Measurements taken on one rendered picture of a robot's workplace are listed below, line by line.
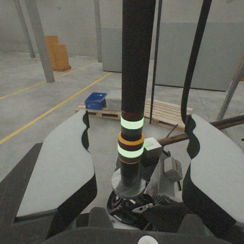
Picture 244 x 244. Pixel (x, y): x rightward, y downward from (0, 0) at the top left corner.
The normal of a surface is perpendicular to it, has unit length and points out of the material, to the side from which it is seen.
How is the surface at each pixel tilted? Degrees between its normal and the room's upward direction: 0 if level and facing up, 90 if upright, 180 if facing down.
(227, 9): 90
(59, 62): 90
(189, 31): 90
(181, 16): 90
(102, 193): 0
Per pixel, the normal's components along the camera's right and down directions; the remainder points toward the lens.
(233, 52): -0.29, 0.51
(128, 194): 0.01, -0.85
